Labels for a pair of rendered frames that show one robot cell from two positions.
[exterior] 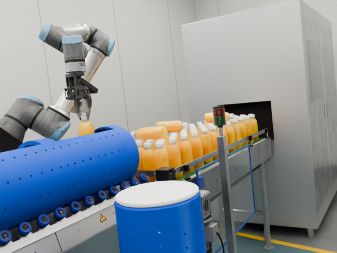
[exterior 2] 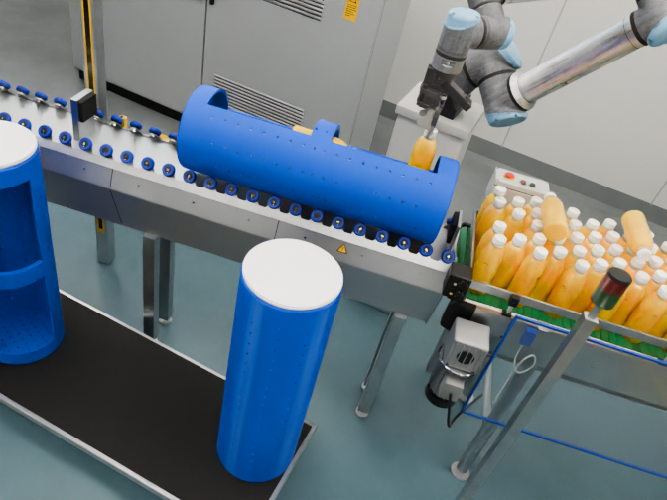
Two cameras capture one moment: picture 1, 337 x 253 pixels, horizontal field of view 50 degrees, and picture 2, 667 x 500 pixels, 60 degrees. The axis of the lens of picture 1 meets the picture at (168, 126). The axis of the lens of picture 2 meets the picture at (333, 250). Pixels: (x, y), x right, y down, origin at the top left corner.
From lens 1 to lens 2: 1.45 m
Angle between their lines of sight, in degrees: 65
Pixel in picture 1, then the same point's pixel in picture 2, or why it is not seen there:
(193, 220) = (266, 322)
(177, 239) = (245, 318)
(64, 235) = (286, 229)
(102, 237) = not seen: hidden behind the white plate
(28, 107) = (487, 60)
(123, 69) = not seen: outside the picture
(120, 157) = (398, 210)
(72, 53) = (442, 42)
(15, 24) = not seen: outside the picture
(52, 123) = (495, 101)
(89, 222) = (323, 239)
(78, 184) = (320, 199)
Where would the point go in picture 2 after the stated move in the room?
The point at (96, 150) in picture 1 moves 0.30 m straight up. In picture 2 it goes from (364, 182) to (390, 91)
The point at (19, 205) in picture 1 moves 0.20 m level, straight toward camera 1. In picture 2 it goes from (243, 176) to (188, 191)
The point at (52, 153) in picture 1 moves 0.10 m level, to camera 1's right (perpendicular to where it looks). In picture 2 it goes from (305, 153) to (315, 171)
